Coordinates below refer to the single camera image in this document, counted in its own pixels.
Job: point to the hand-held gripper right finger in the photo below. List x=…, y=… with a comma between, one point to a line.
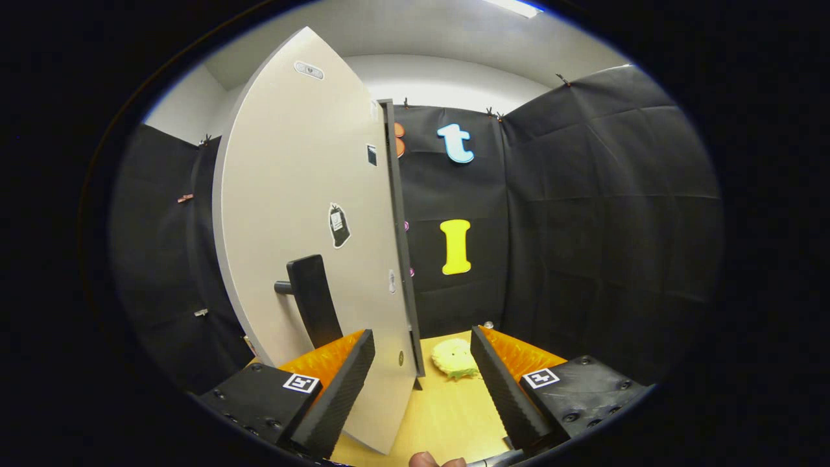
x=502, y=389

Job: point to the black backdrop cloth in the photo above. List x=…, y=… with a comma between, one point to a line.
x=603, y=227

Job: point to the yellow plush toy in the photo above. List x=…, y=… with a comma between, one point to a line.
x=454, y=360

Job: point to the beige shoe cabinet door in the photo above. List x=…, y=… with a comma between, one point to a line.
x=292, y=181

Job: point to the long ceiling light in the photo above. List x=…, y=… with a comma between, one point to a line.
x=515, y=6

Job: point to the orange clip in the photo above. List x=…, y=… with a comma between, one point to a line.
x=185, y=198

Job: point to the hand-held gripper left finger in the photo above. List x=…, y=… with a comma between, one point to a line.
x=343, y=389

